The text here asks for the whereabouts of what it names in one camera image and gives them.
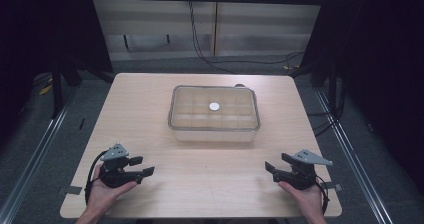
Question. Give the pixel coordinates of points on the yellow tape piece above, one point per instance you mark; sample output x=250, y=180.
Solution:
x=45, y=89

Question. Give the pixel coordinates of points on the black metal stand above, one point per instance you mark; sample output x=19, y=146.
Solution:
x=57, y=90

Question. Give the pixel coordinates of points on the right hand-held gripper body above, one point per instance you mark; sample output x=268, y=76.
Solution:
x=301, y=175

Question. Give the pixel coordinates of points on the person's right hand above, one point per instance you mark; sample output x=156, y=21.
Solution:
x=310, y=200

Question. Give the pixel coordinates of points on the clear plastic lidded container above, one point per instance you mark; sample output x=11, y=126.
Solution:
x=214, y=117

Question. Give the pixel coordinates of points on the metal floor rail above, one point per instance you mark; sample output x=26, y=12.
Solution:
x=36, y=150
x=353, y=150

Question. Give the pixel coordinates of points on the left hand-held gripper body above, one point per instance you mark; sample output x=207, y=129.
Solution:
x=113, y=175

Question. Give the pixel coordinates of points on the black curtain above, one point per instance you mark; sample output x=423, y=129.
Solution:
x=43, y=27
x=376, y=50

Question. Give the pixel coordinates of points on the small grey round object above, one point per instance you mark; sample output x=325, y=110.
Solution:
x=239, y=85

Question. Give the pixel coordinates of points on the small black floor object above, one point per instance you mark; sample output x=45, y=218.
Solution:
x=82, y=124

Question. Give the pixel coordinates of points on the white round disc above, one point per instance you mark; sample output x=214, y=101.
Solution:
x=214, y=106

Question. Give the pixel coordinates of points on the person's left hand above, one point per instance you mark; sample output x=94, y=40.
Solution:
x=100, y=197

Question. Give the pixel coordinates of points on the grey tape strip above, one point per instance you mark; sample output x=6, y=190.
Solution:
x=333, y=186
x=73, y=190

